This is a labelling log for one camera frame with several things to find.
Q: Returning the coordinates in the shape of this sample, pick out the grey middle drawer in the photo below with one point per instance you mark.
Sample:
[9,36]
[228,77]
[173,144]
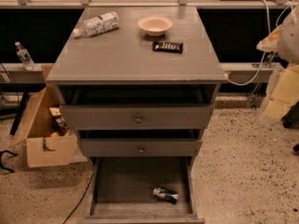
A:
[139,147]

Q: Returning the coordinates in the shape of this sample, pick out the white paper bowl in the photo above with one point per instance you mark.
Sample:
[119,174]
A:
[155,25]

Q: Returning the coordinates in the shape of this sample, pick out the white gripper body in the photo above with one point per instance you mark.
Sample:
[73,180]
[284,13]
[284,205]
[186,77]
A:
[290,46]

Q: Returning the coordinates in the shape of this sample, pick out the grey top drawer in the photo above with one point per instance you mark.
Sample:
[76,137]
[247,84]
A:
[124,117]

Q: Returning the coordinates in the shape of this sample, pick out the open cardboard box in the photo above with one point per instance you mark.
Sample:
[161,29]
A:
[36,129]

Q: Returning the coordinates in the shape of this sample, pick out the grey drawer cabinet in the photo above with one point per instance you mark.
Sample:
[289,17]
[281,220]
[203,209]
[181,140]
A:
[120,68]

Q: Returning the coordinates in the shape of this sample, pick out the grey drawer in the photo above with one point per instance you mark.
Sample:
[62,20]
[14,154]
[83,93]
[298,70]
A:
[124,117]
[122,192]
[139,147]

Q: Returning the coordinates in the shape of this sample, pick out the plastic water bottle lying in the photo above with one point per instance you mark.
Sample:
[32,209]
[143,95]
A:
[98,25]

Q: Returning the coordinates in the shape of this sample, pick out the small upright water bottle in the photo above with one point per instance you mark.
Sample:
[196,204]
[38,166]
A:
[24,56]

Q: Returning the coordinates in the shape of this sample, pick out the snack items in box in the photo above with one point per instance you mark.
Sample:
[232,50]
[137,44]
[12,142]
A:
[60,121]

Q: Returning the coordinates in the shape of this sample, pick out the grey bottom drawer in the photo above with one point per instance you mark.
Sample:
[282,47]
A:
[122,192]

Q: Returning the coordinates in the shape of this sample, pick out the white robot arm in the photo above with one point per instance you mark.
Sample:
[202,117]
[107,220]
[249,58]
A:
[289,38]

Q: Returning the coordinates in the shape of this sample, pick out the metal tripod stand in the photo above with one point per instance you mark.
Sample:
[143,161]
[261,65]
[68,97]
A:
[265,69]

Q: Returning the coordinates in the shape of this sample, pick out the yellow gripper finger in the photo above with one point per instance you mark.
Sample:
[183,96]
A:
[282,93]

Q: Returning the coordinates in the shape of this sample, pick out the black snack bar packet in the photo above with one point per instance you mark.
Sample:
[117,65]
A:
[166,46]

